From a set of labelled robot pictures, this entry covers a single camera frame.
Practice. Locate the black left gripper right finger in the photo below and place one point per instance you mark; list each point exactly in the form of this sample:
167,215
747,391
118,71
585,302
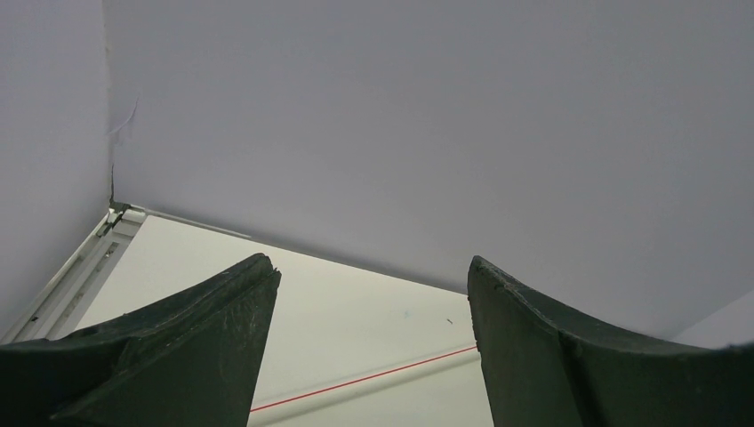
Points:
545,363

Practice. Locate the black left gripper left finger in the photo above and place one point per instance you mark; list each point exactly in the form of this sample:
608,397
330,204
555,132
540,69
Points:
190,359

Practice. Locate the white PVC pipe frame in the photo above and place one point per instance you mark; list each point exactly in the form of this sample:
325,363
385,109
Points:
332,395

